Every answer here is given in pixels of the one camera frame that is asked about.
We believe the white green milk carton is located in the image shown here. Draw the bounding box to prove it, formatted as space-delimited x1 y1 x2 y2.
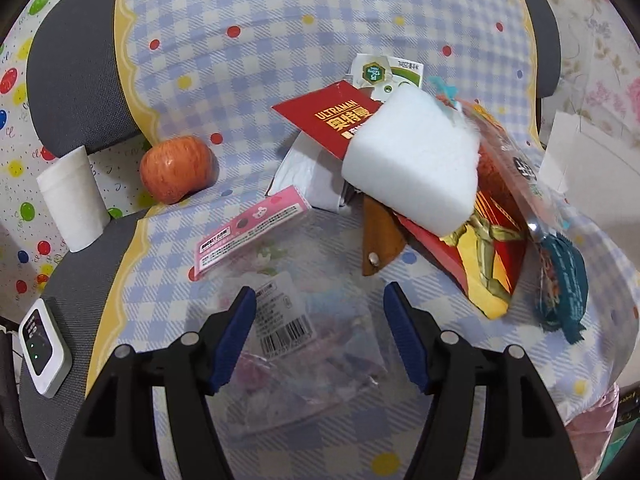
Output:
348 52 426 104

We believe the red card box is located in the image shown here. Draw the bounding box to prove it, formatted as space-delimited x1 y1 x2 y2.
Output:
271 80 386 161

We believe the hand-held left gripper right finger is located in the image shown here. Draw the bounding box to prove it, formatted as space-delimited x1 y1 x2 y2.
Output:
382 281 584 480

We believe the white foam block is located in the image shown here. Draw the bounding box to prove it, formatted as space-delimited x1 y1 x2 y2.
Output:
341 87 481 236

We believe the teal snack wrapper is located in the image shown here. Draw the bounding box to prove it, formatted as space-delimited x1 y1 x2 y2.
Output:
532 232 589 345

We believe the small white electronic device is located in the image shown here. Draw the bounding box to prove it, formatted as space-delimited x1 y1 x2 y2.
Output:
18 298 74 400

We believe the floral cloth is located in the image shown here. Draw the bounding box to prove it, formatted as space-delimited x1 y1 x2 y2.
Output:
505 0 640 161

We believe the grey chair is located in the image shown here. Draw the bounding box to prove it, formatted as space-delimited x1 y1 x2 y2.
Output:
14 0 563 480

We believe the red gold card packet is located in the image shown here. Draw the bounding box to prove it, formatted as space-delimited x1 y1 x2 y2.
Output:
395 187 534 321

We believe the pink plastic bag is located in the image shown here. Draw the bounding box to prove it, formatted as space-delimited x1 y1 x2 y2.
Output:
565 384 622 480

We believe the white paper sheet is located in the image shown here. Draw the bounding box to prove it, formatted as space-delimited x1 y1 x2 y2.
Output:
537 110 640 222

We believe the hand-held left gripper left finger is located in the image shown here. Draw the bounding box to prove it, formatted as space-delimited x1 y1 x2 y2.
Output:
55 286 258 480

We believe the blue checkered dotted blanket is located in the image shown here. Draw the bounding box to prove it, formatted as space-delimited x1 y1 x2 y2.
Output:
85 0 627 480

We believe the clear orange snack wrapper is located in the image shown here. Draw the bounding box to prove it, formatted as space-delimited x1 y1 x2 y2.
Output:
434 79 567 242

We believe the clear plastic bag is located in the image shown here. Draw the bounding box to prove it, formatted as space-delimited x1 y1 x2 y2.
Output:
195 270 392 427

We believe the red apple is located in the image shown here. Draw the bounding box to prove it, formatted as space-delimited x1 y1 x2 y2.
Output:
139 136 220 205

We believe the white polka dot sheet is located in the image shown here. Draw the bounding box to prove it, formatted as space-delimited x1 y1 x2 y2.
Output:
0 0 157 312

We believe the white toilet paper roll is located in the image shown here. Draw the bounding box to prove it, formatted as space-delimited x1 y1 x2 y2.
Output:
37 145 112 254

